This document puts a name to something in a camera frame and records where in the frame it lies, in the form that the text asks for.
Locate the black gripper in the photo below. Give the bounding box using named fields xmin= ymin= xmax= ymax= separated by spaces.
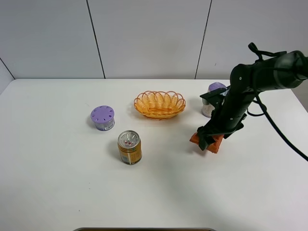
xmin=196 ymin=90 xmax=256 ymax=152

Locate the orange waffle slice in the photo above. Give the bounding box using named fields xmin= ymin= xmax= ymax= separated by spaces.
xmin=190 ymin=133 xmax=224 ymax=154

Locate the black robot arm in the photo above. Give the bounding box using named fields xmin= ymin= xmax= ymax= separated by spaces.
xmin=196 ymin=51 xmax=308 ymax=150

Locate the orange wicker basket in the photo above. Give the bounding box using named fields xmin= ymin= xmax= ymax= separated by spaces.
xmin=133 ymin=91 xmax=186 ymax=119

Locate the purple capped white cylinder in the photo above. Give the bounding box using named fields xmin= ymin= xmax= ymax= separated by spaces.
xmin=202 ymin=82 xmax=227 ymax=118

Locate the gold beverage can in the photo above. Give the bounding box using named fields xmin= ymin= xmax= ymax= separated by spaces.
xmin=117 ymin=130 xmax=142 ymax=165

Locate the purple lidded air freshener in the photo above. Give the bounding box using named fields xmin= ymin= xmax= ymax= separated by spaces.
xmin=90 ymin=105 xmax=115 ymax=131

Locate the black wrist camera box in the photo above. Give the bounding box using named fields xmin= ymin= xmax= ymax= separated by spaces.
xmin=200 ymin=88 xmax=228 ymax=109

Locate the black cable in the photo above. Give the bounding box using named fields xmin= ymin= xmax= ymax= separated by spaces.
xmin=247 ymin=42 xmax=308 ymax=161

